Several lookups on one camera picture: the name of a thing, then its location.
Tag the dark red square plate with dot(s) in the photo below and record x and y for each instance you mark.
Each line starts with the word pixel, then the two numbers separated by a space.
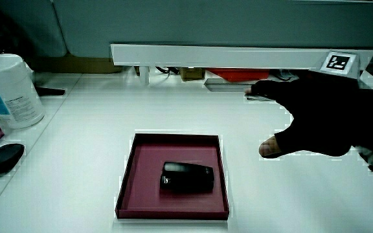
pixel 144 191

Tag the silver metal tray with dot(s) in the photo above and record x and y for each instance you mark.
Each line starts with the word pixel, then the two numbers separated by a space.
pixel 225 85

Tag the white monitor riser shelf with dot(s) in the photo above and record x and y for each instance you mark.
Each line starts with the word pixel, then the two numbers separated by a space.
pixel 212 56

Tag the white wipes canister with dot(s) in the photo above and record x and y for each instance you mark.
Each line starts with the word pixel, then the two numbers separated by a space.
pixel 8 90

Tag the person's right hand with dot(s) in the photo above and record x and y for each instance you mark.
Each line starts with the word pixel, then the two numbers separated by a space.
pixel 322 116

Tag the brown cardboard box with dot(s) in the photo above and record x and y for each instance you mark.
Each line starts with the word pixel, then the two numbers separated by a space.
pixel 73 64

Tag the black computer mouse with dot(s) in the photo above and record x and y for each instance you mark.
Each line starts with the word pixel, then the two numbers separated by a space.
pixel 3 158

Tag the black stapler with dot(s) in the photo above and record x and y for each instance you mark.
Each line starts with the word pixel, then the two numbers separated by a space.
pixel 186 177

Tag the red box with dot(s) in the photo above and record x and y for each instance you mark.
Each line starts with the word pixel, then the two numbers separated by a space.
pixel 238 73

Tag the small tan box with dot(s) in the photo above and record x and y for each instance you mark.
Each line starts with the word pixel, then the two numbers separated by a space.
pixel 191 73

